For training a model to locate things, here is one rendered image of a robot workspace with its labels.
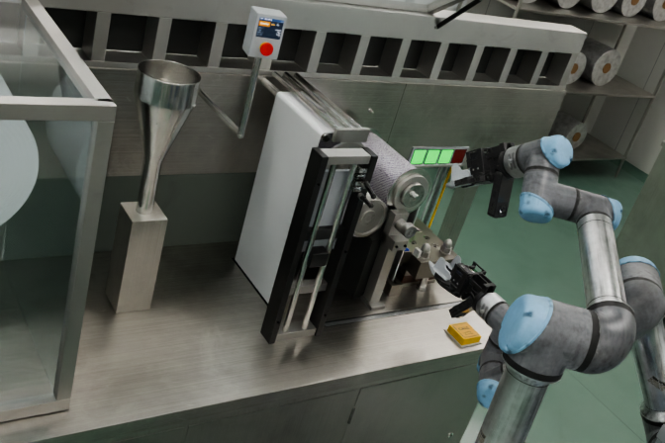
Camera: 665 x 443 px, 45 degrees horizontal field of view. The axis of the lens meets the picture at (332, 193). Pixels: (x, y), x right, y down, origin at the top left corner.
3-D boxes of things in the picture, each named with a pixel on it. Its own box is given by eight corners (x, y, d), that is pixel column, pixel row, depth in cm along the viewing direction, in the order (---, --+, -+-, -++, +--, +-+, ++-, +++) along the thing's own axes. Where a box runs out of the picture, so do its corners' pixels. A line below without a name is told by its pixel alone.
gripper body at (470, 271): (473, 259, 219) (503, 285, 211) (463, 285, 223) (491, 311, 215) (452, 261, 215) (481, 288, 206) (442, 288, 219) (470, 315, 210)
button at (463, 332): (461, 346, 228) (464, 339, 227) (446, 330, 233) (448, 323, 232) (479, 342, 232) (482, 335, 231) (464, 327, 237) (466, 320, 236)
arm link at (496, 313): (507, 357, 200) (520, 329, 196) (479, 329, 208) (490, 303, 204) (529, 352, 204) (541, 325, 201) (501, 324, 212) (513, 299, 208)
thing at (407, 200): (410, 212, 226) (398, 199, 221) (406, 208, 227) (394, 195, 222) (428, 193, 226) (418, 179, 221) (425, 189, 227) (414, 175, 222)
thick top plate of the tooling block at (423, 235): (415, 279, 240) (421, 262, 237) (344, 209, 268) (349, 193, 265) (454, 274, 249) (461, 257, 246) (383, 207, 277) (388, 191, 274)
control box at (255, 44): (249, 59, 175) (259, 15, 171) (240, 47, 181) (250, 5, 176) (279, 63, 178) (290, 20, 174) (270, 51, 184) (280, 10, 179)
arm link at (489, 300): (501, 322, 212) (479, 326, 207) (490, 311, 215) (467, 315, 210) (512, 299, 208) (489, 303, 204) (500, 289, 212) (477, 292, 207)
